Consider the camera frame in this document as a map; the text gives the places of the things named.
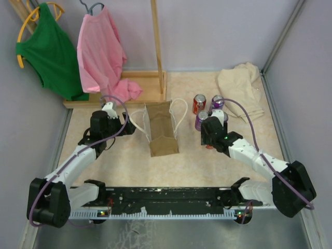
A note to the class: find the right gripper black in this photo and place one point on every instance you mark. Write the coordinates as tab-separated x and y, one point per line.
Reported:
205	139

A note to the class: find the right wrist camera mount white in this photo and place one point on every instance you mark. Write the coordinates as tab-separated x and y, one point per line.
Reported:
219	114

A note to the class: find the purple can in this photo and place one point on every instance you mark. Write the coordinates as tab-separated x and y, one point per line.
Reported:
217	102
200	117
225	119

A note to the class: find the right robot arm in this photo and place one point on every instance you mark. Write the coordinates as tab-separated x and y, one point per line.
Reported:
287	186

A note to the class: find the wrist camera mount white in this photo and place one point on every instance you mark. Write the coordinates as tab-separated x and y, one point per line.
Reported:
110	109
219	114

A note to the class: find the wooden clothes rack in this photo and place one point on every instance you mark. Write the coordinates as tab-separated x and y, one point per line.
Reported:
153	83

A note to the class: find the pink shirt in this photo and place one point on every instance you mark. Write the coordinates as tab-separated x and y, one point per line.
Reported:
101	57

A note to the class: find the grey hanger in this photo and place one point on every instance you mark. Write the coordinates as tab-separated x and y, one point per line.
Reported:
89	10

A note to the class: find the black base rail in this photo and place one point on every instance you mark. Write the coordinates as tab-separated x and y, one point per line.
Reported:
169	200

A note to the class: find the brown canvas tote bag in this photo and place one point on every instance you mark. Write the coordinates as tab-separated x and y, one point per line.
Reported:
158	123

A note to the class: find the beige cloth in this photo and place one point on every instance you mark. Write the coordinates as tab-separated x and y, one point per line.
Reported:
237	84

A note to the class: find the yellow hanger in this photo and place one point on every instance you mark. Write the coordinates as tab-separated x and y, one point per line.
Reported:
32	17

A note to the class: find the green tank top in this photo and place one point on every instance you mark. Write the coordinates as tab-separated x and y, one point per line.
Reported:
52	55

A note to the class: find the aluminium frame rail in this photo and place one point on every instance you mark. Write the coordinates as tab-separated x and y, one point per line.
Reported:
284	34

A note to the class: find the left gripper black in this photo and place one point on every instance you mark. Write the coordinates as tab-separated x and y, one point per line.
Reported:
129	128

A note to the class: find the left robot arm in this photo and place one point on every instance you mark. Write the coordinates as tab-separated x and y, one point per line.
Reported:
52	198

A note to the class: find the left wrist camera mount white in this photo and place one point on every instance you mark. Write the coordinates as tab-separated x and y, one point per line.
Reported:
110	109

